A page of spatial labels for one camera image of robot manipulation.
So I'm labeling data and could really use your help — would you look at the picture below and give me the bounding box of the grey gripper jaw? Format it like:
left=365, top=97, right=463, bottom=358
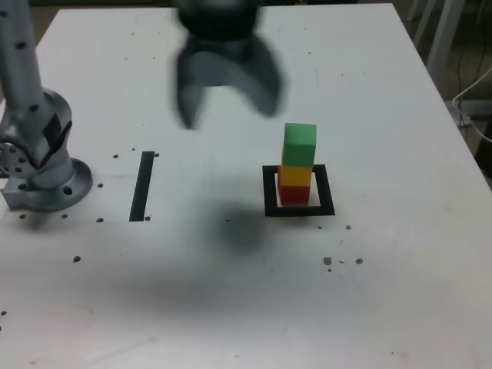
left=171, top=40, right=208, bottom=131
left=191, top=34, right=288, bottom=119

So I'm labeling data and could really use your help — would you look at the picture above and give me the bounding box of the white furniture leg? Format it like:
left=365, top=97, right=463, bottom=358
left=425, top=0, right=462, bottom=76
left=405, top=0, right=437, bottom=43

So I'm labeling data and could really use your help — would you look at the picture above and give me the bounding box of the green cube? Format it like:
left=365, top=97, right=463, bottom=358
left=282, top=122, right=318, bottom=168

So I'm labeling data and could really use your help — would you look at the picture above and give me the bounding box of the black tape strip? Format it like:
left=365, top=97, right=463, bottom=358
left=128, top=151, right=155, bottom=223

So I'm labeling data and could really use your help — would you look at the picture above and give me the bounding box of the white cable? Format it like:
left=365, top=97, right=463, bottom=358
left=452, top=67, right=492, bottom=143

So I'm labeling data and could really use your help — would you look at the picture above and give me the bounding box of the red cube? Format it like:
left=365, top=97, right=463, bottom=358
left=277, top=184, right=311, bottom=205

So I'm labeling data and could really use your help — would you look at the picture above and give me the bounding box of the black tape square outline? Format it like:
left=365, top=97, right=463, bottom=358
left=261, top=164, right=336, bottom=217

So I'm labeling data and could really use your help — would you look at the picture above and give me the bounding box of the yellow cube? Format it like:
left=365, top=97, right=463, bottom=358
left=279, top=164, right=313, bottom=188

